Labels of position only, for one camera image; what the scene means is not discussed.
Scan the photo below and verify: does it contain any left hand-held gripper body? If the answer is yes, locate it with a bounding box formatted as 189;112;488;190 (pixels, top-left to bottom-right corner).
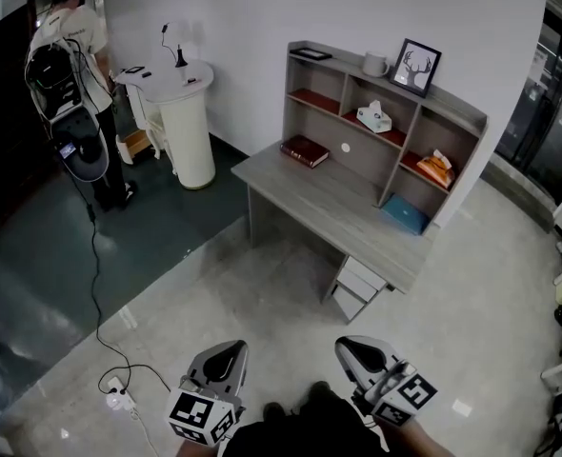
165;374;247;447

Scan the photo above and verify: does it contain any person's black clothing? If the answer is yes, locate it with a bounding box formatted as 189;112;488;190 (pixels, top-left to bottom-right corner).
216;392;391;457

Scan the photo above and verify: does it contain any white power cable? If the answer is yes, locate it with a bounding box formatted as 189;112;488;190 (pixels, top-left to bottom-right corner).
128;406;161;457

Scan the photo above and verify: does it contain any white power strip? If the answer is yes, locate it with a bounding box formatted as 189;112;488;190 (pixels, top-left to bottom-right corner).
100;374;138;409

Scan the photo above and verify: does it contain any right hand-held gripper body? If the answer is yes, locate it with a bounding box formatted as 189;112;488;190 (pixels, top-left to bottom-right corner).
354;359;439;429

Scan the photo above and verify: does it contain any black framed glass door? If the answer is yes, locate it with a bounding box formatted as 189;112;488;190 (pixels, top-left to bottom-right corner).
493;0;562;207

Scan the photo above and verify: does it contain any dark red book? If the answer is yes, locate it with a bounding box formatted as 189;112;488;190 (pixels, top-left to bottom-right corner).
279;133;331;169

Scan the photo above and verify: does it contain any grey wooden desk with hutch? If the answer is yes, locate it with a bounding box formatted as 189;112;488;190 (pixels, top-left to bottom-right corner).
280;40;490;237

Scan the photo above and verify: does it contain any person's left shoe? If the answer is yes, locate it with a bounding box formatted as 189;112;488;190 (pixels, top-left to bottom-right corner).
263;401;287;423

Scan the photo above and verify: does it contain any white round vanity table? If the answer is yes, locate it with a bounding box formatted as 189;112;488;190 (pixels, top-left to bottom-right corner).
112;58;218;191

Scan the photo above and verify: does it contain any black framed deer picture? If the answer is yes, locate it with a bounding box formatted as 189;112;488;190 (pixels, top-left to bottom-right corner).
387;37;443;100

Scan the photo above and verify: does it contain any person's left forearm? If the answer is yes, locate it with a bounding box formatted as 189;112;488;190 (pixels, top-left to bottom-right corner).
171;438;225;457

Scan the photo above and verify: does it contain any dark wooden door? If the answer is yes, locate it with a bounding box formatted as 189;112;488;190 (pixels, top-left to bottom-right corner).
0;0;42;249

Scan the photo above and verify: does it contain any white tissues pack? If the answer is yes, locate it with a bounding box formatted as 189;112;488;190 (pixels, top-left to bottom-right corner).
355;100;393;135

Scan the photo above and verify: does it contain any orange tissues pack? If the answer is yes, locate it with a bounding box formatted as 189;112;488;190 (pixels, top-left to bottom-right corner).
415;149;456;190

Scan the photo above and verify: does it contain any person's right forearm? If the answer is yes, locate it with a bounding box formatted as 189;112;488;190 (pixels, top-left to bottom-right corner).
394;419;453;457

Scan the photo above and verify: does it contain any black floor cable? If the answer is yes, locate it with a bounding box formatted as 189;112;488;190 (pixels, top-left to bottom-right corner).
73;178;172;397

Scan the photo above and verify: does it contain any small black picture frame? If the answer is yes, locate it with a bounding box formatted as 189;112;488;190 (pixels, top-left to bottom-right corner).
289;47;334;63

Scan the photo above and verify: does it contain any white mug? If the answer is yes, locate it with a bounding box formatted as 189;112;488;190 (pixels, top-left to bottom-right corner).
361;50;391;78

